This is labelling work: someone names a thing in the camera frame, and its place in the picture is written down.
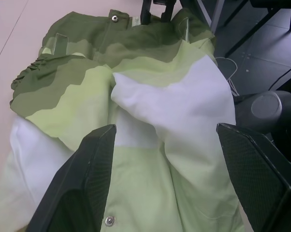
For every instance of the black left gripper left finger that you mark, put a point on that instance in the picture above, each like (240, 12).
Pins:
(73, 183)

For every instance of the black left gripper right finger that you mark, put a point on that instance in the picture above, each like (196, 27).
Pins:
(259, 178)

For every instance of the dark rounded robot body joint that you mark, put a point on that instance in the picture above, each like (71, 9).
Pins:
(268, 108)

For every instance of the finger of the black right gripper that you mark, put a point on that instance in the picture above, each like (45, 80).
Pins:
(146, 10)
(167, 9)

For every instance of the green and white jacket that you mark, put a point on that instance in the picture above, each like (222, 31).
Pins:
(140, 101)

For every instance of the black metal chair frame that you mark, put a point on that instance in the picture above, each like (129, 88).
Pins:
(259, 21)

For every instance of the grey metal table leg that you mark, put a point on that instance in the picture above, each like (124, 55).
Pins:
(214, 14)

